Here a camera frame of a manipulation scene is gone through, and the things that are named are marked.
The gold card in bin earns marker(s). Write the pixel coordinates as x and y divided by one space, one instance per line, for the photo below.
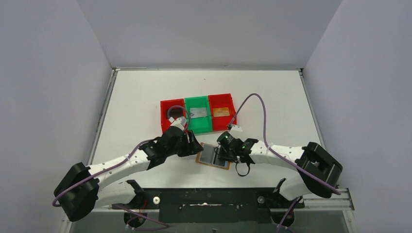
221 112

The red bin with black card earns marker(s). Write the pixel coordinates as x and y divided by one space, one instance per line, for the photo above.
167 104

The black card in bin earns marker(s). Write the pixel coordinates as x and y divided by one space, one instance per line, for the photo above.
174 112

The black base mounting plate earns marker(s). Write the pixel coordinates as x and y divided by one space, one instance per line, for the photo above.
210 205

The red bin with gold card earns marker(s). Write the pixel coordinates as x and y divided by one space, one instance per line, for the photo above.
218 101

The silver card in bin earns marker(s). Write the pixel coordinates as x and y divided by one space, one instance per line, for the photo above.
198 112

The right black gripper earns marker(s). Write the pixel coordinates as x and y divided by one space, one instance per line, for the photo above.
227 157

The yellow leather card holder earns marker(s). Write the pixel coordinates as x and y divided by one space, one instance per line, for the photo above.
218 163

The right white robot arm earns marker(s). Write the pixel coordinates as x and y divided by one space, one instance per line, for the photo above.
317 170

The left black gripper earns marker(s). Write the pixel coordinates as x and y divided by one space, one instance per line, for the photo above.
188 146

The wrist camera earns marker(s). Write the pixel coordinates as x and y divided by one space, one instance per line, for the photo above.
180 122
234 128

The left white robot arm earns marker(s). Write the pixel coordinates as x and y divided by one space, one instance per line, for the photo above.
85 188

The green plastic bin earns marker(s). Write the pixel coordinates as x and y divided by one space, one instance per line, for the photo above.
203 124

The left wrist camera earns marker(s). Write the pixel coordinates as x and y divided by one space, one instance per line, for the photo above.
180 122

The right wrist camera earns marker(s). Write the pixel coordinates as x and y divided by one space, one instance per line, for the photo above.
234 128

